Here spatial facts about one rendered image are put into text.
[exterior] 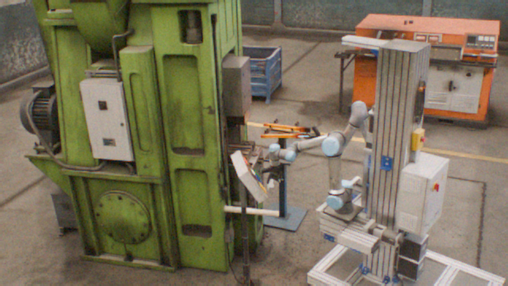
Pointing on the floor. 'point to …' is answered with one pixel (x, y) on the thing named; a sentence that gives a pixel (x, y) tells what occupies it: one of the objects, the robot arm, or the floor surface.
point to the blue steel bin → (264, 69)
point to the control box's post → (244, 236)
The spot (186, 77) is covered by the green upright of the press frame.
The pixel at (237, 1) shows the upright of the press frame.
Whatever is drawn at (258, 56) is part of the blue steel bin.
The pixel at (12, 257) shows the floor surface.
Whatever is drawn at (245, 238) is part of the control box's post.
